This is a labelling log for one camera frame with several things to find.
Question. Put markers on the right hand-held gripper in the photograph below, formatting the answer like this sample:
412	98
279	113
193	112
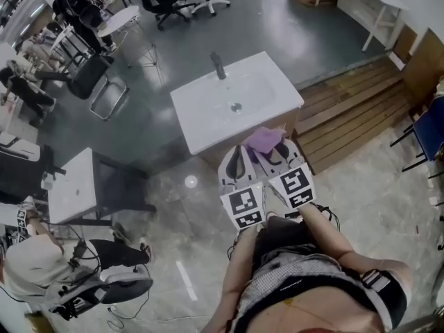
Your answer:
295	186

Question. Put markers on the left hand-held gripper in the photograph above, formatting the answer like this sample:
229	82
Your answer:
244	205

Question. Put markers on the purple grey cloth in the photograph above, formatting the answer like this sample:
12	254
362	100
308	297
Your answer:
263	139

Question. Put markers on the person's left forearm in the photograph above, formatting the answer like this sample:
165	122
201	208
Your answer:
236	276

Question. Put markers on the person's right forearm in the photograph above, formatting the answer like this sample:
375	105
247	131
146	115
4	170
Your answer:
326	231

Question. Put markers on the wooden vanity cabinet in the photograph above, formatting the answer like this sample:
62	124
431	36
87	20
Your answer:
291	121

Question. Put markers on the white sink countertop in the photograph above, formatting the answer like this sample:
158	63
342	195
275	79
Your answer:
208	123

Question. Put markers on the round metal basin fitting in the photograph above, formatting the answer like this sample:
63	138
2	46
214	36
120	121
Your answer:
236	107

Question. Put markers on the person's black trousers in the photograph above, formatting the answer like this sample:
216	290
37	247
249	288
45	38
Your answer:
281	232

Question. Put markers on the wooden slatted platform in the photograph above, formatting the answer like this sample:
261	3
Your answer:
347	116

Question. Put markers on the person's grey mesh vest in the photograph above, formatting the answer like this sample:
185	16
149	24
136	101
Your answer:
295	272

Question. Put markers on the black basin faucet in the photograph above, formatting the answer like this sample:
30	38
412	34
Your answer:
218	64

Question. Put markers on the white oval device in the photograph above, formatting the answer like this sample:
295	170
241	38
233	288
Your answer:
128	283

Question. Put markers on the blue chair black legs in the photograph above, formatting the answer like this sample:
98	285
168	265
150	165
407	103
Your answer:
431	130

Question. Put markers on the tall brown cardboard sheet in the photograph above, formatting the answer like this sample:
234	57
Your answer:
426	64

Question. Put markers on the pale green bundle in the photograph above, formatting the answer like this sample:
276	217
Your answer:
440	87

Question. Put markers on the metal tube chair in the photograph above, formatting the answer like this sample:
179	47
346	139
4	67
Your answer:
86	78

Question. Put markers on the black machine white trim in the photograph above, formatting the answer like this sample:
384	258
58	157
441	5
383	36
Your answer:
21	168

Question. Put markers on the white frame table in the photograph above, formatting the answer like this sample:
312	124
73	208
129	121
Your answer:
374	2

